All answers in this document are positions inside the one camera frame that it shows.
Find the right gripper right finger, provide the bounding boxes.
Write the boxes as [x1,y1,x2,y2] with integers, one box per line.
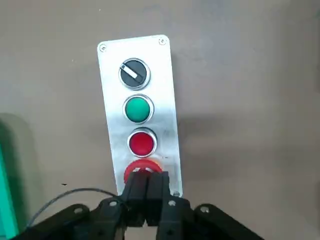
[147,170,265,240]

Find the black selector switch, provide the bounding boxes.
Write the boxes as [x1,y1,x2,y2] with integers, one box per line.
[117,57,152,91]

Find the red emergency stop button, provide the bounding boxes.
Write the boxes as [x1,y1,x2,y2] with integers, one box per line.
[123,158,164,186]

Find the green flat push button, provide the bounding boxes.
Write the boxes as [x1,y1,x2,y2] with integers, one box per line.
[122,94,155,125]

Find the thin grey cable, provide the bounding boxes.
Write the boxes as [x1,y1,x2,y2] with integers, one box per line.
[26,187,119,229]

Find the green plastic tray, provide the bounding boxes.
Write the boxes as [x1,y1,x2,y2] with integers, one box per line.
[0,112,21,239]

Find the red flat push button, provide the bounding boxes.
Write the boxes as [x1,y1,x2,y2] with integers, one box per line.
[126,127,159,159]

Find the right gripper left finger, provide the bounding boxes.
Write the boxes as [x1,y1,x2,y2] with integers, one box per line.
[14,171,150,240]

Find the white button box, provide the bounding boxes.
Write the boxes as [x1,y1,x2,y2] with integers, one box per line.
[96,34,184,199]

